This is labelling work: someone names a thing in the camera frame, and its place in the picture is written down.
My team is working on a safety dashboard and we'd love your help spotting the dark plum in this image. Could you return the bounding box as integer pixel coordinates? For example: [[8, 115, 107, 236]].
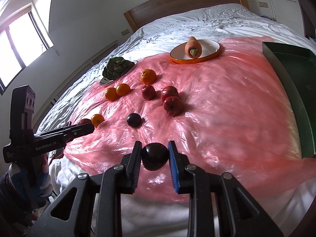
[[126, 113, 142, 128], [141, 142, 169, 171]]

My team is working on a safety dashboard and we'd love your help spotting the mottled red apple front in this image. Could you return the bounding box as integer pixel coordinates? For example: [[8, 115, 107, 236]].
[[77, 118, 92, 126]]

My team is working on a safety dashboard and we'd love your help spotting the orange fruit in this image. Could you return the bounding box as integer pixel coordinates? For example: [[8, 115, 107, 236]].
[[104, 87, 119, 102], [140, 69, 157, 85], [91, 114, 104, 128], [116, 83, 131, 97]]

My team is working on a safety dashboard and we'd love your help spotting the left hand blue glove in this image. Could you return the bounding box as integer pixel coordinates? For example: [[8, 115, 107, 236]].
[[8, 153, 53, 207]]

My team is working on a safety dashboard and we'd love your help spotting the pink plastic sheet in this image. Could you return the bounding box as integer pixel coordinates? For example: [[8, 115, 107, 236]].
[[64, 36, 315, 198]]

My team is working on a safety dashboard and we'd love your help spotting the dark patterned plate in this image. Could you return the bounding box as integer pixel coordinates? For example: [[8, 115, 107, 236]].
[[99, 59, 138, 87]]

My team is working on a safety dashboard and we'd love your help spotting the green leafy vegetable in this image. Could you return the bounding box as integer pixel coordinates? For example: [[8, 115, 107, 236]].
[[102, 56, 132, 81]]

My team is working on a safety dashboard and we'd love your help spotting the window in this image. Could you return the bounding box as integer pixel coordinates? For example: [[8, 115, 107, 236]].
[[1, 3, 54, 95]]

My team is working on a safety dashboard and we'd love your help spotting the orange carrot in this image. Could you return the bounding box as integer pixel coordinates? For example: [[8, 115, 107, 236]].
[[184, 36, 202, 58]]

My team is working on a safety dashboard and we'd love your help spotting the orange rimmed white plate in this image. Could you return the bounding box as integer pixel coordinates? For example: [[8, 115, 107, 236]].
[[170, 37, 221, 64]]

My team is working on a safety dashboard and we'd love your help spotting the white bed sheet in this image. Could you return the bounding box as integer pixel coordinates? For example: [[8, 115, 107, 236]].
[[39, 4, 315, 236]]

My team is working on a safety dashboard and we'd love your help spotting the green metal tray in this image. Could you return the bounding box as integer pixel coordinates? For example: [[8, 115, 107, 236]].
[[262, 42, 316, 158]]

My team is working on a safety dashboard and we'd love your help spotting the wooden headboard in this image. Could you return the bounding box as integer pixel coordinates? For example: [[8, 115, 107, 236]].
[[124, 0, 250, 32]]

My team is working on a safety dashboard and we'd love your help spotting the white wardrobe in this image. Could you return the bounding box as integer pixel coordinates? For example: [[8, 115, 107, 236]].
[[269, 0, 315, 39]]

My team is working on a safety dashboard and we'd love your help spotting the wall socket left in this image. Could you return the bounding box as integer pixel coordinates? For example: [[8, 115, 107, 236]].
[[121, 29, 130, 36]]

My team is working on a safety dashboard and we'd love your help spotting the wall socket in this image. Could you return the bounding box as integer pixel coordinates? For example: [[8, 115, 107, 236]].
[[121, 29, 130, 36], [258, 2, 269, 8]]

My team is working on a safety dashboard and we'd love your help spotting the wall socket right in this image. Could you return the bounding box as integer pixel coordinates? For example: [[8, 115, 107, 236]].
[[258, 2, 269, 8]]

